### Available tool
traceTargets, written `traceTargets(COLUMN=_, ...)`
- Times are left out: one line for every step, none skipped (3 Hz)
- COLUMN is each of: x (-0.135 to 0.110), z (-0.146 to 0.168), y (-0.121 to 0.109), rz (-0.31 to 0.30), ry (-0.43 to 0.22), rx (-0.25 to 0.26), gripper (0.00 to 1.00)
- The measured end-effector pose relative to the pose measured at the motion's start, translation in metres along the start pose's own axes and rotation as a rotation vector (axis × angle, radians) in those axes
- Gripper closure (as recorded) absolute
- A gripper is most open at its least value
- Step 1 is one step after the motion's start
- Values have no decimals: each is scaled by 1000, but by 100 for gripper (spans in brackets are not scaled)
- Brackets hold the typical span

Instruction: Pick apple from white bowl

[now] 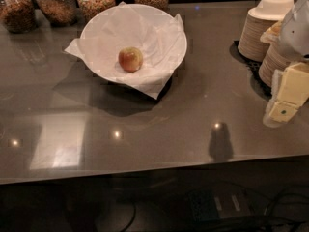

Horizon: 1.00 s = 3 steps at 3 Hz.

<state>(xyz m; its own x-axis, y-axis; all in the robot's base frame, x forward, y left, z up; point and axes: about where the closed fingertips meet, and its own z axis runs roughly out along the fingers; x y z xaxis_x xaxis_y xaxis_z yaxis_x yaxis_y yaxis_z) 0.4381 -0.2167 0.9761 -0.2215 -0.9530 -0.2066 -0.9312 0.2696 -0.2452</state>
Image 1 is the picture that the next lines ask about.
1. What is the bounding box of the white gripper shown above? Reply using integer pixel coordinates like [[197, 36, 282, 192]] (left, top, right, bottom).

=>
[[263, 62, 309, 128]]

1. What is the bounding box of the black cable under table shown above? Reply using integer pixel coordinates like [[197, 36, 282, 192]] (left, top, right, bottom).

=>
[[257, 187, 309, 232]]

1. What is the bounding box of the white bowl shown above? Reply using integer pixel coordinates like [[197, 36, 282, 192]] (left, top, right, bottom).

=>
[[78, 3, 188, 85]]

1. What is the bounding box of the glass jar of colourful cereal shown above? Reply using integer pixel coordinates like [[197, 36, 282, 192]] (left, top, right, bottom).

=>
[[77, 0, 116, 21]]

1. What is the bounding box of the dark box under table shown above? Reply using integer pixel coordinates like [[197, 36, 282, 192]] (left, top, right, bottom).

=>
[[187, 188, 254, 222]]

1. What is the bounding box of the black rubber mat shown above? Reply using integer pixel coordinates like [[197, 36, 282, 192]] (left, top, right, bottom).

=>
[[237, 51, 271, 101]]

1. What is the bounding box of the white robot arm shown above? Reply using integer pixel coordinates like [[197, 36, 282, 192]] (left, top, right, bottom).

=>
[[259, 0, 309, 128]]

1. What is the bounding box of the stack of paper bowls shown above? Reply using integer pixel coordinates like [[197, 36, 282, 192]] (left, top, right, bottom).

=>
[[259, 21, 291, 87], [238, 0, 294, 62]]

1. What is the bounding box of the white paper liner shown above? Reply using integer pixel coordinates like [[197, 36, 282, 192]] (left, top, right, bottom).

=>
[[64, 1, 188, 101]]

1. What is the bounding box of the glass jar of granola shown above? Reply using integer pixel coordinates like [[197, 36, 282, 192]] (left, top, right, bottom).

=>
[[36, 0, 76, 27]]

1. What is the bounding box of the red yellow apple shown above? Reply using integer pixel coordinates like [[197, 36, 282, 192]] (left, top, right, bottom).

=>
[[118, 47, 143, 73]]

